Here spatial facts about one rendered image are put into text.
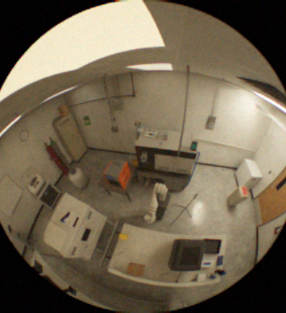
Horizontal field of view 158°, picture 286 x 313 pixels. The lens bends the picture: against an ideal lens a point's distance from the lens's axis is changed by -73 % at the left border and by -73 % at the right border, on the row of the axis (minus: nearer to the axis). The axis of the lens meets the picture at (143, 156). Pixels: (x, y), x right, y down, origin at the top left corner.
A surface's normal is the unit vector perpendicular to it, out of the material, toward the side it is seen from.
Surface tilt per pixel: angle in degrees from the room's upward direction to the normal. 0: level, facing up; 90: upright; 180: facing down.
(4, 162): 90
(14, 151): 90
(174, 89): 90
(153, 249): 0
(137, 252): 0
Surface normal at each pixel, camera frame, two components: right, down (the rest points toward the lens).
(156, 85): -0.27, 0.68
